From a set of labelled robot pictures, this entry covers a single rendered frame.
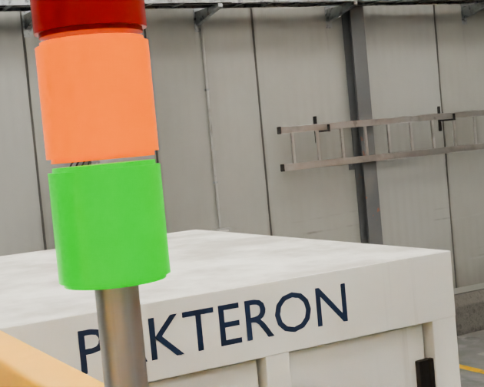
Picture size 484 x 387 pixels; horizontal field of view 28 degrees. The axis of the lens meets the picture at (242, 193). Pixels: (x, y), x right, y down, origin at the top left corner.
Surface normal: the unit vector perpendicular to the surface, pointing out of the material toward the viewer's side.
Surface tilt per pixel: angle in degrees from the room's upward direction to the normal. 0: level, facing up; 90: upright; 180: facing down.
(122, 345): 90
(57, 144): 90
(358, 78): 90
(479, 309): 90
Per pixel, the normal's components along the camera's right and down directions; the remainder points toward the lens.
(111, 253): 0.10, 0.04
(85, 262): -0.41, 0.08
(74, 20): -0.16, 0.07
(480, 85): 0.47, 0.00
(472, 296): 0.22, -0.78
